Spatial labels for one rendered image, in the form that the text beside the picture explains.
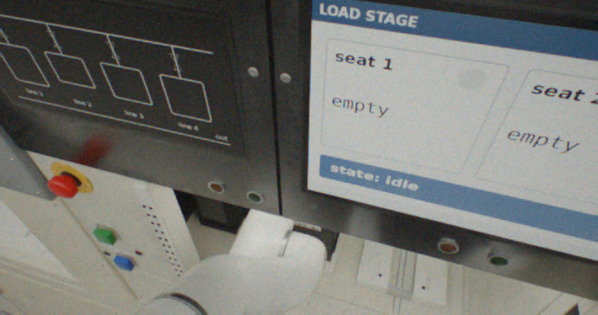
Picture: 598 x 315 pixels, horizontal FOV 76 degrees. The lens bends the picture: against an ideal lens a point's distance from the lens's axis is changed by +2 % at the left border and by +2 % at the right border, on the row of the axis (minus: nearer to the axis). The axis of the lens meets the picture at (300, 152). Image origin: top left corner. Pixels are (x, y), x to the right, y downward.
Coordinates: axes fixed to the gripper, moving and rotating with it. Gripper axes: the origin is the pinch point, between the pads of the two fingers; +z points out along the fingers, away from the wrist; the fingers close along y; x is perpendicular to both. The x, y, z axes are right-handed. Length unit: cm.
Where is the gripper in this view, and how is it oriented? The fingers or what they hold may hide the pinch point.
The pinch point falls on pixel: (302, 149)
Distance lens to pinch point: 81.1
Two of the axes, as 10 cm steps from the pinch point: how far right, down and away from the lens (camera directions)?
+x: 0.0, -6.9, -7.2
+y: 9.6, 2.1, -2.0
